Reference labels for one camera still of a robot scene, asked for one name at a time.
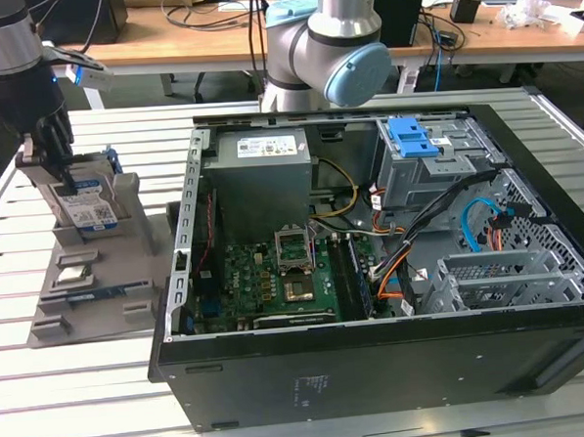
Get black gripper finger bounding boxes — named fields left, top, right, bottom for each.
left=46, top=114, right=80, bottom=194
left=13, top=123, right=55, bottom=168

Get hard disk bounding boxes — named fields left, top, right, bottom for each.
left=22, top=146, right=127, bottom=240

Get blue disk bay latch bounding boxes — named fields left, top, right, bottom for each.
left=386, top=115, right=441, bottom=159

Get grey metal disk bay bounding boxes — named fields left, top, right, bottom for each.
left=372, top=111, right=512, bottom=225

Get large black computer tower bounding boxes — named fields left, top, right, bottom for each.
left=24, top=0, right=130, bottom=48

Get silver CPU chip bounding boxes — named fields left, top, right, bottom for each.
left=59, top=265, right=94, bottom=284

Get grey parts rack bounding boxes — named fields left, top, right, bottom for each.
left=20, top=169, right=188, bottom=350

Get wooden desk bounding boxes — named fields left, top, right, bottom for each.
left=39, top=0, right=584, bottom=91

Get grey power supply unit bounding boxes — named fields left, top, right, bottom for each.
left=202, top=128, right=318, bottom=234

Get green motherboard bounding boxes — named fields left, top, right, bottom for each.
left=188, top=233, right=377, bottom=335

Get metal socket cover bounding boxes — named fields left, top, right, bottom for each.
left=274, top=225, right=316, bottom=274

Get CPU socket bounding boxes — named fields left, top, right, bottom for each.
left=283, top=274, right=318, bottom=304

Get black RAM slots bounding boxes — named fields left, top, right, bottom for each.
left=329, top=233, right=378, bottom=323

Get black speaker box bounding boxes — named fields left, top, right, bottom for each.
left=373, top=0, right=427, bottom=50

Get black open PC case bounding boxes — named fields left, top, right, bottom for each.
left=134, top=94, right=584, bottom=436

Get small black box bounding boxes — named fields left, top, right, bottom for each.
left=449, top=0, right=484, bottom=25

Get clear plastic bag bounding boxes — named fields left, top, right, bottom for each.
left=498, top=0, right=554, bottom=31

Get white cardboard box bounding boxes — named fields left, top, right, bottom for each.
left=543, top=7, right=584, bottom=39

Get yellow wires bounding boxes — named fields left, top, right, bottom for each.
left=312, top=155, right=362, bottom=219

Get orange wire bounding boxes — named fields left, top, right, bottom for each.
left=374, top=248, right=416, bottom=302

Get black cable bundle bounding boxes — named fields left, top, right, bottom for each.
left=367, top=167, right=508, bottom=277

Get hanging blue cable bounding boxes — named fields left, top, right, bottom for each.
left=431, top=48, right=447, bottom=94

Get blue data wire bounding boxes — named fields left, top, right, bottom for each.
left=460, top=195, right=516, bottom=255

